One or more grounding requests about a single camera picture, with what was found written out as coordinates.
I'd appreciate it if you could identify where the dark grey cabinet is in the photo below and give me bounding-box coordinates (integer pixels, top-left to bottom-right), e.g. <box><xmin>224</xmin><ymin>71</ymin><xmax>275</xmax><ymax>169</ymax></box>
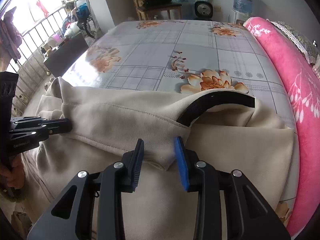
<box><xmin>44</xmin><ymin>33</ymin><xmax>88</xmax><ymax>77</ymax></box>

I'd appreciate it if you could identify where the pink floral blanket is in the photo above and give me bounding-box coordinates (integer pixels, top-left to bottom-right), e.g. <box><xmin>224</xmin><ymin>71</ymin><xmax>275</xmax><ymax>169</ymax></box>
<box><xmin>244</xmin><ymin>17</ymin><xmax>319</xmax><ymax>236</ymax></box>

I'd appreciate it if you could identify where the metal balcony railing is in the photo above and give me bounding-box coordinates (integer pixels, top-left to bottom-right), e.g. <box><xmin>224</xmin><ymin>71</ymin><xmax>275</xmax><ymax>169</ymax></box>
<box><xmin>7</xmin><ymin>5</ymin><xmax>67</xmax><ymax>116</ymax></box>

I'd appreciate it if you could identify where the black bag on chair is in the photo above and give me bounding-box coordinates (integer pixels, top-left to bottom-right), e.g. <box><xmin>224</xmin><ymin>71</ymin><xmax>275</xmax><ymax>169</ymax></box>
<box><xmin>143</xmin><ymin>0</ymin><xmax>172</xmax><ymax>8</ymax></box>

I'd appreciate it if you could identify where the floral grey bed sheet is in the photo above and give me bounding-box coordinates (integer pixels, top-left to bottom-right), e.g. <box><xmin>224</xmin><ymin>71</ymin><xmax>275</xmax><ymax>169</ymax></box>
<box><xmin>63</xmin><ymin>21</ymin><xmax>299</xmax><ymax>223</ymax></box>

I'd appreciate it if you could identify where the beige zip jacket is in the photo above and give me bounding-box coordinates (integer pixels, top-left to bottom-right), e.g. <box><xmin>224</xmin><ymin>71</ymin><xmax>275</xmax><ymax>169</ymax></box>
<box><xmin>22</xmin><ymin>78</ymin><xmax>296</xmax><ymax>239</ymax></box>

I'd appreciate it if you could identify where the white water dispenser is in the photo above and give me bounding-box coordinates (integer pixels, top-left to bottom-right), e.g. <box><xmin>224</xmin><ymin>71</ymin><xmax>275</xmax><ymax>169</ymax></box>
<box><xmin>228</xmin><ymin>9</ymin><xmax>250</xmax><ymax>25</ymax></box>

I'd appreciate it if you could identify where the grey lace pillow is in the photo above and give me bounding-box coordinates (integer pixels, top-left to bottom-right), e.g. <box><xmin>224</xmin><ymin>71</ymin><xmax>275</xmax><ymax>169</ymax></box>
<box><xmin>271</xmin><ymin>21</ymin><xmax>319</xmax><ymax>67</ymax></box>

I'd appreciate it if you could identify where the person's left hand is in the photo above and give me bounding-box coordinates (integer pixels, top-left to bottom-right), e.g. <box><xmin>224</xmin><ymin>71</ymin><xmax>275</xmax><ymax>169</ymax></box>
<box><xmin>1</xmin><ymin>154</ymin><xmax>25</xmax><ymax>203</ymax></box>

